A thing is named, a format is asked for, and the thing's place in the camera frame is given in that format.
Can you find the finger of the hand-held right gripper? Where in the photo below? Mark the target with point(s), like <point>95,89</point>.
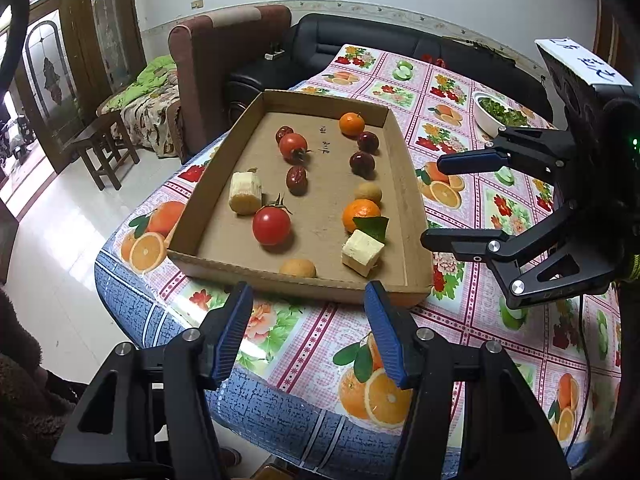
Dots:
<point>460,242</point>
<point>470,161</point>

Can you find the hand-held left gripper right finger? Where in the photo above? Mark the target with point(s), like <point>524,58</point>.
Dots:
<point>387,335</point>

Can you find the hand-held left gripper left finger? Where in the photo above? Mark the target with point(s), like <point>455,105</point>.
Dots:
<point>232,330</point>

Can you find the flat-cut sugarcane piece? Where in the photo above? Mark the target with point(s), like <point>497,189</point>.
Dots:
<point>362,252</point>

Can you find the orange mandarin with leaf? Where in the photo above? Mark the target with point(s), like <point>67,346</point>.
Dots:
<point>357,212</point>

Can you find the large red tomato with stem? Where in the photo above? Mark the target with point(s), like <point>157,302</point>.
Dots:
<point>271,227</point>

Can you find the round sugarcane piece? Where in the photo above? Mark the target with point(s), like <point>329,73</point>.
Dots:
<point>245,192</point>

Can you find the brown cardboard tray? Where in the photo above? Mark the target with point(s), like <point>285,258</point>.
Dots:
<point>320,210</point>

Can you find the red jujube date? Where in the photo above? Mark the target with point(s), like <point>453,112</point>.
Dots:
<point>296,180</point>

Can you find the small dark red plum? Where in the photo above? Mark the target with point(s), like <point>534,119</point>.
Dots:
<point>284,134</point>

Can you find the white bowl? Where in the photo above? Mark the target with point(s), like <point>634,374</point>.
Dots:
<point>482,120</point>

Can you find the green leafy vegetables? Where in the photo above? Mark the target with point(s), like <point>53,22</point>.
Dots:
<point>505,112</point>

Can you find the floral printed tablecloth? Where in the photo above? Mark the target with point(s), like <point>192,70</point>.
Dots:
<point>310,350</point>

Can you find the black leather sofa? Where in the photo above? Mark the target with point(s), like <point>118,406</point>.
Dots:
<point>325,35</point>

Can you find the brown fleece garment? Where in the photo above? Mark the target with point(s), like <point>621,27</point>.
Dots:
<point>20,385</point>

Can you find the patterned blanket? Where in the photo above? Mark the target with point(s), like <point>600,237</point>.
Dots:
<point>150,120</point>

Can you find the wooden stool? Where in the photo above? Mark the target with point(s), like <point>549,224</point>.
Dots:
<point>92,135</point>

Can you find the green blanket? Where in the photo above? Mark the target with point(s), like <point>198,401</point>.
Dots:
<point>145,80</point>

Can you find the brown armchair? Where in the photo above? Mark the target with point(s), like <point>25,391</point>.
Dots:
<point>210,60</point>

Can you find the wooden glazed door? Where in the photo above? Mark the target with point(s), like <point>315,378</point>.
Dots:
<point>55,60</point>

